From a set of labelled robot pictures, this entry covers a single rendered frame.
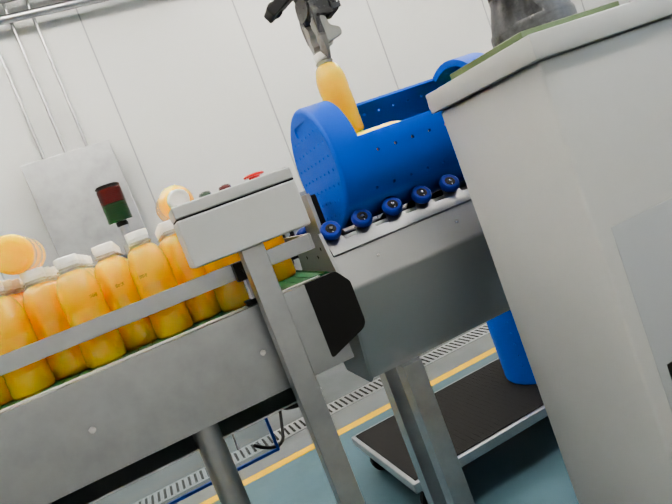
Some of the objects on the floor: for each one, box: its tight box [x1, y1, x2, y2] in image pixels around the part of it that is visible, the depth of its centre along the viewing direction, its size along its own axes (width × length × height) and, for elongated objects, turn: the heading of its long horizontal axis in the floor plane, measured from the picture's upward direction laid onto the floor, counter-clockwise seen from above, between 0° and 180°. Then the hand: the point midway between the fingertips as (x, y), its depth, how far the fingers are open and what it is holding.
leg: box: [396, 357, 475, 504], centre depth 132 cm, size 6×6×63 cm
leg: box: [379, 367, 447, 504], centre depth 146 cm, size 6×6×63 cm
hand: (321, 56), depth 132 cm, fingers closed on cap, 4 cm apart
